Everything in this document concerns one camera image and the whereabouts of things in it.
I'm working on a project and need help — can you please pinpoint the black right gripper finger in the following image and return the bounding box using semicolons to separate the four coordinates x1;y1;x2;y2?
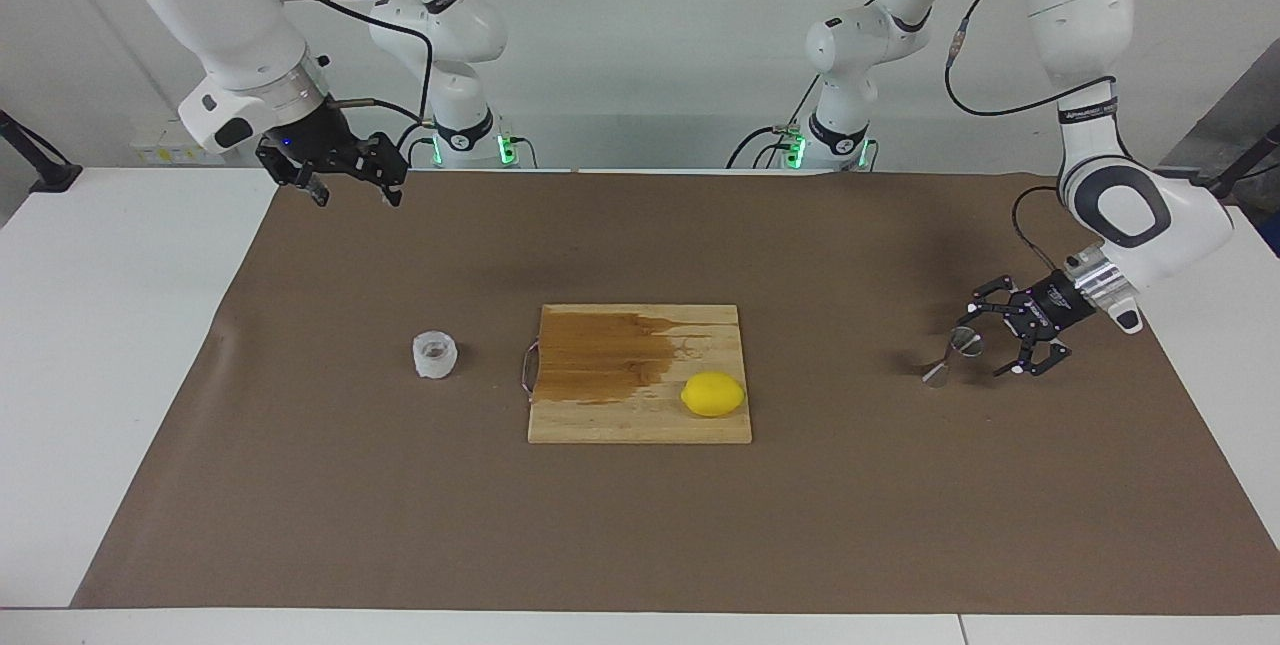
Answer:
256;139;332;210
352;132;410;209

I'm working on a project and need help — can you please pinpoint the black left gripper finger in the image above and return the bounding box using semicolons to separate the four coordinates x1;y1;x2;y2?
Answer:
966;275;1033;326
992;333;1073;379

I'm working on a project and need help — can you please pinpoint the steel double jigger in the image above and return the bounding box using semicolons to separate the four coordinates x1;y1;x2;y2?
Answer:
921;327;984;389

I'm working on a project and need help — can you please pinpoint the clear plastic cup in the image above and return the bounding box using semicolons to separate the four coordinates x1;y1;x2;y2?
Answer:
412;329;459;380

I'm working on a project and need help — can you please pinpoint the black clamp stand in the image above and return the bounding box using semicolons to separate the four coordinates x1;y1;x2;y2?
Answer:
1200;123;1280;202
0;110;83;194

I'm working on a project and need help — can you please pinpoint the brown table mat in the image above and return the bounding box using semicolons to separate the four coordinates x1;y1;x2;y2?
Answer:
70;168;1280;616

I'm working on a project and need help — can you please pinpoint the yellow lemon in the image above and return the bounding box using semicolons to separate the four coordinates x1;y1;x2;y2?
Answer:
680;371;747;419

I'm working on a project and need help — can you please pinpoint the wooden cutting board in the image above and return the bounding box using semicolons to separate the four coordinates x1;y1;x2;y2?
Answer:
527;303;753;445

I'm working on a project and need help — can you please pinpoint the black base cable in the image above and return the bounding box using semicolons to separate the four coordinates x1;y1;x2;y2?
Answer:
396;120;441;169
727;83;827;169

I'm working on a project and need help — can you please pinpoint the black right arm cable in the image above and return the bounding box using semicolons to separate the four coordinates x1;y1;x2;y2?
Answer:
250;0;437;126

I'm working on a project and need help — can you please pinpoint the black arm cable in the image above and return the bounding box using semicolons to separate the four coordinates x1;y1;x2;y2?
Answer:
250;0;437;126
944;0;1121;276

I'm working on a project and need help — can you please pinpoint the white wall power strip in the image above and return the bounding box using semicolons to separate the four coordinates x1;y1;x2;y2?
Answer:
130;120;213;166

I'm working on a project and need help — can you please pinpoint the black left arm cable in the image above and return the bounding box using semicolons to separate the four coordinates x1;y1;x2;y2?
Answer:
944;0;1121;276

